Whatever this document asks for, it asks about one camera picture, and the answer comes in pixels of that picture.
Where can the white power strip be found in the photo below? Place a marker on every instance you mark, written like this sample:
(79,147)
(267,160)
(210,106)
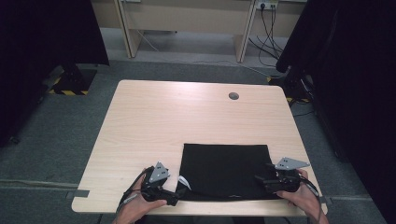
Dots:
(266,4)

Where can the black tank top white trim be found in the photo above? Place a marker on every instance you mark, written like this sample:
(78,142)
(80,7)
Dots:
(224,169)

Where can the black stand base hazard tape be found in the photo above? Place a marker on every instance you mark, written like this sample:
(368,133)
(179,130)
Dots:
(73,82)
(294,85)

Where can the person's left hand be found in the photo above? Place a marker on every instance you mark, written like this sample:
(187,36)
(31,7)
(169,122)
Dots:
(138,208)

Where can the beige wooden desk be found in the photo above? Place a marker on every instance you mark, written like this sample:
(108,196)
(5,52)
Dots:
(186,18)

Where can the black curtain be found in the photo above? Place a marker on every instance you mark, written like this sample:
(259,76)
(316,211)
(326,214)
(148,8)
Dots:
(37,46)
(351,77)

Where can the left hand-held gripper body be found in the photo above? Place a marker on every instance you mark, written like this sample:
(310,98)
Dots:
(155,186)

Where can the person's right hand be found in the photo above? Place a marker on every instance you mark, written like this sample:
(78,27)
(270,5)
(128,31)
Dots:
(303,199)

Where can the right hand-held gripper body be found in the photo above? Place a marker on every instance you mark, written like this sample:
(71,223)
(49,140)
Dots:
(289,180)

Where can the grey floor tape piece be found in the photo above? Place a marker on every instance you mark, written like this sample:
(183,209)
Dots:
(326,200)
(77,194)

